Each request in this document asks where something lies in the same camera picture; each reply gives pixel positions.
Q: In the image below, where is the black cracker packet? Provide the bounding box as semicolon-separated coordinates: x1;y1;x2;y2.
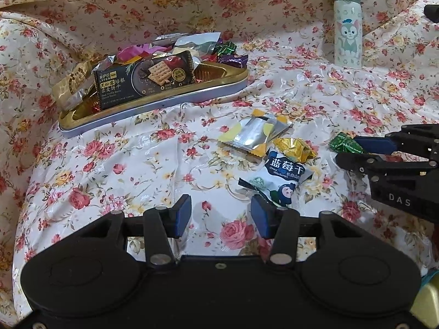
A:
93;50;197;111

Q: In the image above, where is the silver yellow snack packet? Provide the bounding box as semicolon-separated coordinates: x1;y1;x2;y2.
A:
219;108;293;157

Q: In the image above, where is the blue white dried-fruit packet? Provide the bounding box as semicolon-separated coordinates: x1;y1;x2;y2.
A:
239;147;313;210

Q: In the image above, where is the green candy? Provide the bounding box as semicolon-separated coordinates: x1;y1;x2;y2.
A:
328;132;365;155

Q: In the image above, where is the black bag strap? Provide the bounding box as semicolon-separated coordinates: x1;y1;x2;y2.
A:
423;3;439;22

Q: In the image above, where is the white cartoon water bottle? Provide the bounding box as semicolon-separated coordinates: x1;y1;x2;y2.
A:
333;0;363;70

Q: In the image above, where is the gold brown snack packet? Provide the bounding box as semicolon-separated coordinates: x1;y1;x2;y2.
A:
51;59;94;111

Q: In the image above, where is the gold wrapped candy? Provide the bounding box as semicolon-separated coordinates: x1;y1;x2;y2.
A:
273;137;318;162

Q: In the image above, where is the floral bed sheet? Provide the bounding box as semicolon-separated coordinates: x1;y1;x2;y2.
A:
0;0;439;316

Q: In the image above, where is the pile of wrapped candies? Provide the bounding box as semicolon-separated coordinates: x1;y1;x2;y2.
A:
103;32;249;72

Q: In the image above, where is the gold lavender tin lid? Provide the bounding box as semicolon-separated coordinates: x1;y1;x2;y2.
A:
58;62;250;135

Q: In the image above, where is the gold teal metal tin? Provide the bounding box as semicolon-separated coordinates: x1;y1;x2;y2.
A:
410;270;439;329

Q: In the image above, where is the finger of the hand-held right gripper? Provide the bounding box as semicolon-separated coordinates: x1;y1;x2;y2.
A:
335;152;439;180
353;123;439;161

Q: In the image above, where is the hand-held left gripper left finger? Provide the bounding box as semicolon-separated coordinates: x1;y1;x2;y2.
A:
74;194;193;268

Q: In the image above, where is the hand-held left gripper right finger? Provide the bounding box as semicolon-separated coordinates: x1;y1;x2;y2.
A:
250;194;368;268

